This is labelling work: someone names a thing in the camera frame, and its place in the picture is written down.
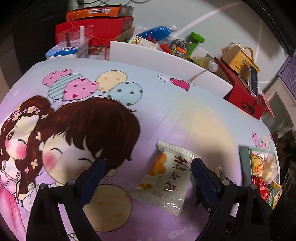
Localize white shelf frame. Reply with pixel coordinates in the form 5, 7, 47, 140
261, 76, 296, 139

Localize printed blanket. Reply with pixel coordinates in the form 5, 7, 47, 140
0, 58, 285, 241

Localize black cabinet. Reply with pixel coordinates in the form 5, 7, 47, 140
11, 0, 70, 75

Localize colourful packet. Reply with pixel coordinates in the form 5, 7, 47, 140
170, 39, 189, 56

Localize red cardboard box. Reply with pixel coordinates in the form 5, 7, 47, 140
55, 16, 135, 47

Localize smartphone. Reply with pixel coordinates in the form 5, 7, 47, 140
248, 64, 259, 95

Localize yellow box with handle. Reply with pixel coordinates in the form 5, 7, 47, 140
221, 42, 260, 75

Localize large red gift box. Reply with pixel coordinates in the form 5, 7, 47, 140
214, 57, 266, 120

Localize small yellow-white box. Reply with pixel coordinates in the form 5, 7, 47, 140
128, 35, 159, 50

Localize teal-rimmed white tray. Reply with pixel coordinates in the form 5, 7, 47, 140
239, 147, 282, 210

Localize red patterned box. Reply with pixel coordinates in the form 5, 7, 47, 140
88, 44, 110, 61

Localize orange box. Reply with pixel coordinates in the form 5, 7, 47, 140
66, 5, 134, 22

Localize blue-white box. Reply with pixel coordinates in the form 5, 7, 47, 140
45, 38, 89, 61

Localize clear plastic container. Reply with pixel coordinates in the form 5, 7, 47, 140
57, 25, 94, 45

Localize pale pink snack packet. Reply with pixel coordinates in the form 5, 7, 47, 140
261, 153, 278, 183

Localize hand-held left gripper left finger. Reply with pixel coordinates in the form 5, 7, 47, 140
26, 157, 107, 241

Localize yellow snack packet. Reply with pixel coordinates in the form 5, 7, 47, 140
251, 152, 266, 173

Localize clear plastic bottle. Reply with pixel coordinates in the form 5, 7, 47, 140
192, 56, 219, 72

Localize red patterned paper bag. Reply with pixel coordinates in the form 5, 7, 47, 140
257, 89, 275, 118

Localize purple basket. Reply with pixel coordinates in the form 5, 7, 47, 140
276, 54, 296, 84

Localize red snack packet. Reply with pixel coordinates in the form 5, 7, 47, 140
254, 177, 274, 202

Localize green dumbbell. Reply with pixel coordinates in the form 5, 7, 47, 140
186, 32, 205, 57

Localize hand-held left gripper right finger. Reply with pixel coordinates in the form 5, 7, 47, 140
190, 157, 274, 241

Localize black cable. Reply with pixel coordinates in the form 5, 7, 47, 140
77, 0, 151, 6

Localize blue bottle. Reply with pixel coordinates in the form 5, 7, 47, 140
136, 24, 178, 42

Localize white snack packet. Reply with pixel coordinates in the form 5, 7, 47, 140
131, 140, 201, 217

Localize white storage box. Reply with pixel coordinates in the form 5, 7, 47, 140
109, 26, 234, 99

